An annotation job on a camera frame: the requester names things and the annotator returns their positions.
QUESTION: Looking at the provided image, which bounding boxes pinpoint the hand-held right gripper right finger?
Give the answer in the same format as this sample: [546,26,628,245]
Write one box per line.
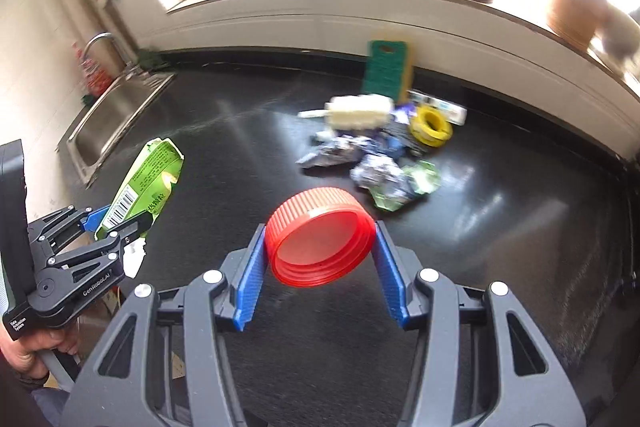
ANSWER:
[372,221,588,427]

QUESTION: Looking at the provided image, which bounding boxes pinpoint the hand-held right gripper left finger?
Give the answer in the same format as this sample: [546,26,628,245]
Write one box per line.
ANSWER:
[62,223,268,427]

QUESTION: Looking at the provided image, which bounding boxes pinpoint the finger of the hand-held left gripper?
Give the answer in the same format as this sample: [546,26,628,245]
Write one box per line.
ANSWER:
[45,212,154,284]
[29,205,113,254]

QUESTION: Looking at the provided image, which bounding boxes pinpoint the green snack packet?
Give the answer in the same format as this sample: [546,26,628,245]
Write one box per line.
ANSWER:
[95,138,186,278]

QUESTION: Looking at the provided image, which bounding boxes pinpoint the red plastic jar lid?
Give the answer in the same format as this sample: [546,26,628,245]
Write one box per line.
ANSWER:
[265,188,376,288]

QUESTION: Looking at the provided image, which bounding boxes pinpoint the person's left forearm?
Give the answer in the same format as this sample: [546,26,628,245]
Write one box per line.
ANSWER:
[10,369,53,393]

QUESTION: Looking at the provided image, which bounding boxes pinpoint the person's left hand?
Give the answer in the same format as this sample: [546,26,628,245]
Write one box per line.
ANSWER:
[0,324,81,383]

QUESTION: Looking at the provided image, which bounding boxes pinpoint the green crumpled wrapper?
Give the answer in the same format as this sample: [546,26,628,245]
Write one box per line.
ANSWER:
[370,160,442,212]

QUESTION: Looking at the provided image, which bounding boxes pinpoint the stainless steel sink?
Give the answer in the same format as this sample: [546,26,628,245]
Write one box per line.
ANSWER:
[57,72,178,188]

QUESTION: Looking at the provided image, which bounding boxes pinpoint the person's trousers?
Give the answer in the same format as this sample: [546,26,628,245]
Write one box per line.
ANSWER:
[29,387,72,427]

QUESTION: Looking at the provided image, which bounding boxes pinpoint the blue silver crumpled wrapper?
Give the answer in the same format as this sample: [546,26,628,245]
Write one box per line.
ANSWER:
[297,134,382,168]

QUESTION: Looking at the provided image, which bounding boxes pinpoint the red packets by sink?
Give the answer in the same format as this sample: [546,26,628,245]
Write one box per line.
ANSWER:
[74,46,114,98]

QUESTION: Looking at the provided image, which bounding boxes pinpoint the purple crumpled wrapper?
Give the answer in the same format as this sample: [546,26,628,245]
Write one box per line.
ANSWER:
[384,103,417,154]

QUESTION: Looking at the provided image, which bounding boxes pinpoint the green cloth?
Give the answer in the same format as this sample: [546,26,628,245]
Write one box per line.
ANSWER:
[134,49,167,71]

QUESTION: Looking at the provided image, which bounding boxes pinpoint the silver blister pack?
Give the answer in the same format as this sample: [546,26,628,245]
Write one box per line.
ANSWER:
[407,89,469,126]

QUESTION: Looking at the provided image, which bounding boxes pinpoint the chrome faucet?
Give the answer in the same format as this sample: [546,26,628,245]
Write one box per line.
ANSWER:
[80,32,140,78]

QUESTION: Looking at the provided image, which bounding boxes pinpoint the green and yellow sponge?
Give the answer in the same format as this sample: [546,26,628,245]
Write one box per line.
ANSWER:
[362,39,416,102]

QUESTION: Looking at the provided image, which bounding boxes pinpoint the clay flower pot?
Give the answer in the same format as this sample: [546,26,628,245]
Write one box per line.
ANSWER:
[546,0,610,51]

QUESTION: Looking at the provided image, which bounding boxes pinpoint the yellow wire coil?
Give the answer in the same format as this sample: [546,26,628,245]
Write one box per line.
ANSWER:
[410,104,454,148]

